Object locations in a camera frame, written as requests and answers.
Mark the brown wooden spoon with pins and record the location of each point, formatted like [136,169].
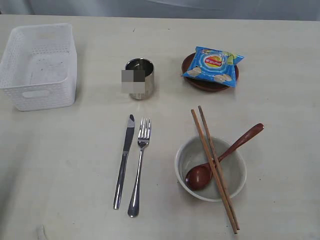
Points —
[199,176]

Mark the silver metal fork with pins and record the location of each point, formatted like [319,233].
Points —
[143,140]

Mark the brown wooden plate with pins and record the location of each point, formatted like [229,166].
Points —
[199,84]

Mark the white perforated plastic basket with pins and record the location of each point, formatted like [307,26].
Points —
[38,69]

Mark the blue Lay's chips bag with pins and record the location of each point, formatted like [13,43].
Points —
[213,66]

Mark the speckled white ceramic bowl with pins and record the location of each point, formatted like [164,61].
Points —
[192,154]

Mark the brown wooden chopstick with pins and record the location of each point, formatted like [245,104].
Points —
[216,176]
[219,170]

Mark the silver metal cup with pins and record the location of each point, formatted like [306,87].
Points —
[137,79]

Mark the silver table knife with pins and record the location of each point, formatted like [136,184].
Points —
[130,130]

